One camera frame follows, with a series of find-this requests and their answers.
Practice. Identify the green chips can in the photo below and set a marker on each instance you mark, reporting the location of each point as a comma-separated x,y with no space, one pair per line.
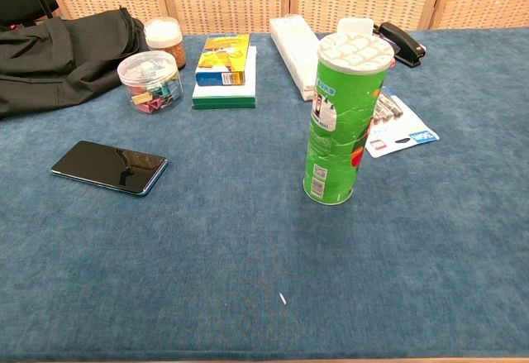
339,131

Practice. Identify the white and green notepad stack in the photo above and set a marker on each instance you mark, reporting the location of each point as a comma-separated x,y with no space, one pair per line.
225,94

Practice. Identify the blue velvet tablecloth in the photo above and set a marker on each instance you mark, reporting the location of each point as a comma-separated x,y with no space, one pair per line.
264,255

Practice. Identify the yellow and blue carton box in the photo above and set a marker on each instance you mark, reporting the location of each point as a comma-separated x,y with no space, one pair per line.
224,60

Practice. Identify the long white flat box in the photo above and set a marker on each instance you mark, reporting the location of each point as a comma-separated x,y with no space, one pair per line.
294,51

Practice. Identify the small white scrap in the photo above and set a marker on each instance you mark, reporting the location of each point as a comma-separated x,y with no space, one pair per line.
282,298

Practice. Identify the battery blister pack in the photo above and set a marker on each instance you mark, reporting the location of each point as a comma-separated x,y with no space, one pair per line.
398,127

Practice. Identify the clear jar of colourful clips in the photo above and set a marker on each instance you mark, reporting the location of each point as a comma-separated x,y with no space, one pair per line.
151,84

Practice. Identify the black smartphone with blue edge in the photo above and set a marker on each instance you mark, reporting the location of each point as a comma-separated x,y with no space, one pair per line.
108,166

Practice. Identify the glass jar with white lid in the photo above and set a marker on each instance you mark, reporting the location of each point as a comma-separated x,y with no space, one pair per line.
165,40

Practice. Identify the white plastic box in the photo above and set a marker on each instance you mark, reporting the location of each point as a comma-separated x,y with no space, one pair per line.
355,26

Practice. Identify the black stapler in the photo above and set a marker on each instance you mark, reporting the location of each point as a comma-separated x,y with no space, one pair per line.
400,44

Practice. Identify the black fabric bag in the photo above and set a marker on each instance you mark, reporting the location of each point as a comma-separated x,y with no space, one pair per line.
62,61

